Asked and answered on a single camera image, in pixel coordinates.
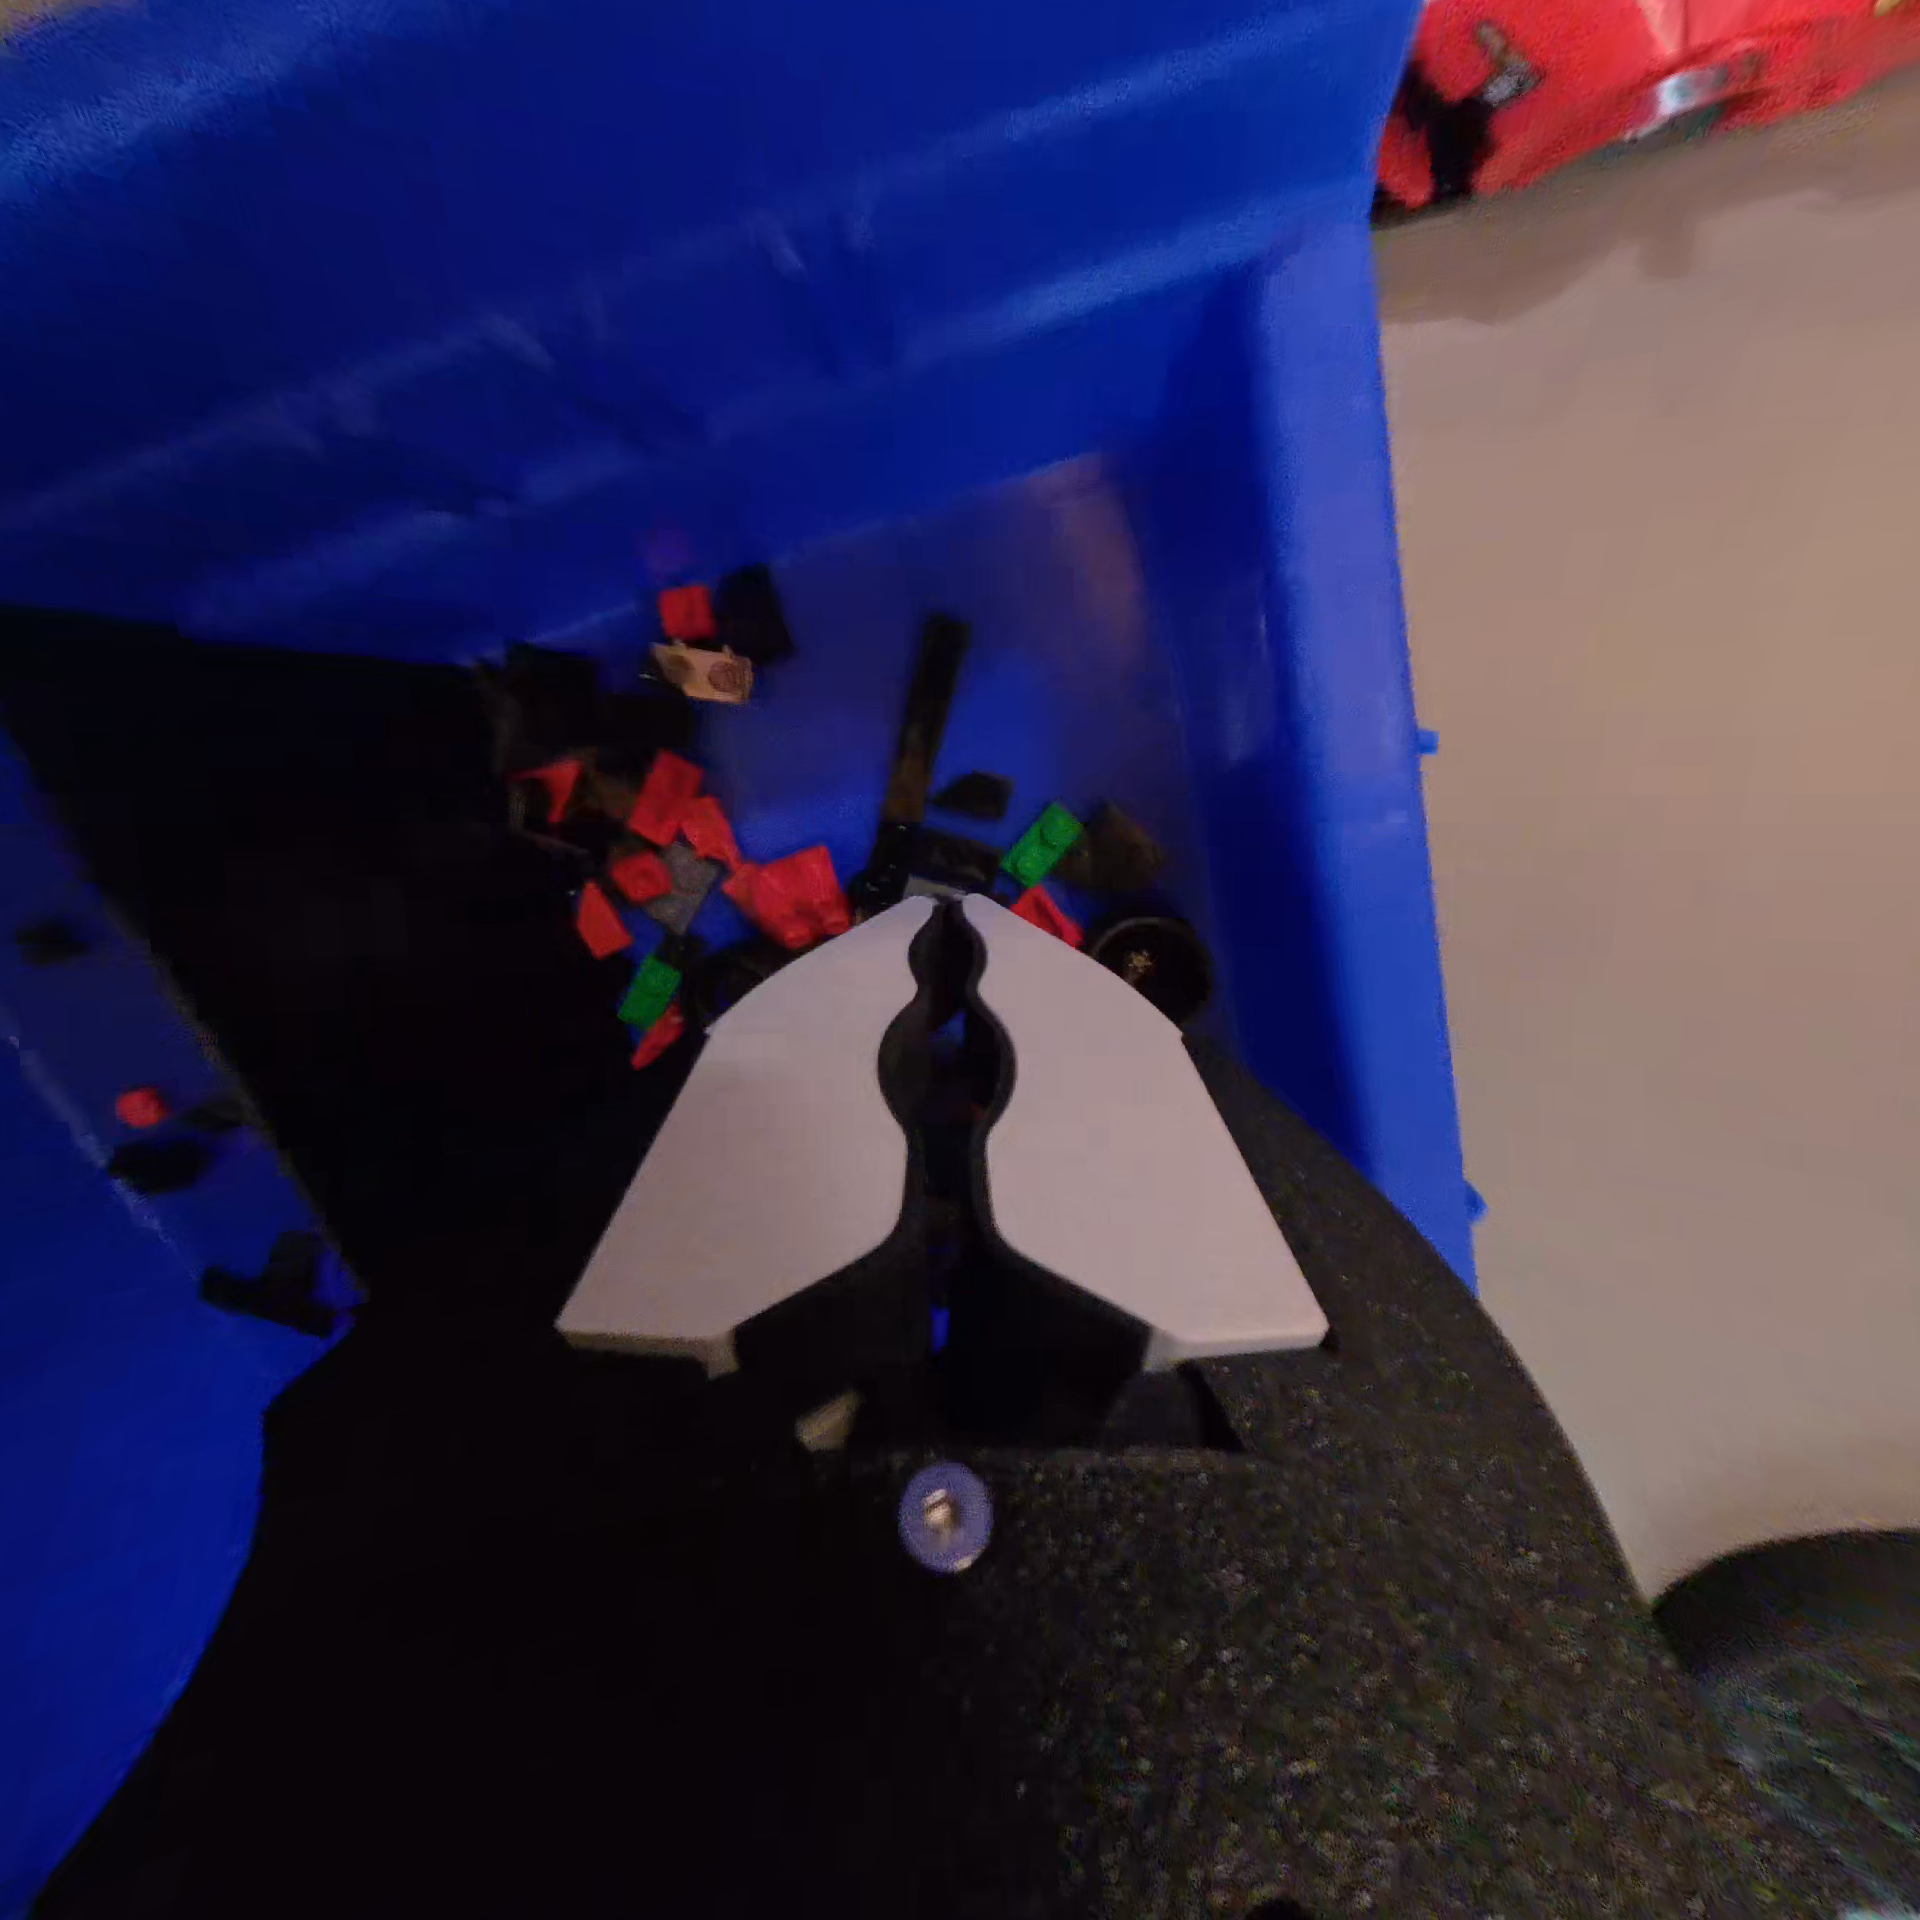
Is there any pile of lego pieces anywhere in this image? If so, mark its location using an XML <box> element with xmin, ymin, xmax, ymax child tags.
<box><xmin>495</xmin><ymin>563</ymin><xmax>1221</xmax><ymax>1074</ymax></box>

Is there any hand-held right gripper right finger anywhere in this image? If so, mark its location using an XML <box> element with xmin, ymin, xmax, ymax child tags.
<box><xmin>959</xmin><ymin>896</ymin><xmax>1332</xmax><ymax>1370</ymax></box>

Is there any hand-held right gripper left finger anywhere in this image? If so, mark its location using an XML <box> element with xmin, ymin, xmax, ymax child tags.
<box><xmin>555</xmin><ymin>896</ymin><xmax>963</xmax><ymax>1374</ymax></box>

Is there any red lego car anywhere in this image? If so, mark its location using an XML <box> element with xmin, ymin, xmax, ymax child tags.
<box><xmin>1371</xmin><ymin>0</ymin><xmax>1920</xmax><ymax>212</ymax></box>

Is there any blue plastic storage bin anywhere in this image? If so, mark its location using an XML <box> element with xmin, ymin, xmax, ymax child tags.
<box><xmin>0</xmin><ymin>0</ymin><xmax>1478</xmax><ymax>1906</ymax></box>

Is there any black quilted pad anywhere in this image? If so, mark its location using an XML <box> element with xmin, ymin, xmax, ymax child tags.
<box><xmin>1650</xmin><ymin>1528</ymin><xmax>1920</xmax><ymax>1920</ymax></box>

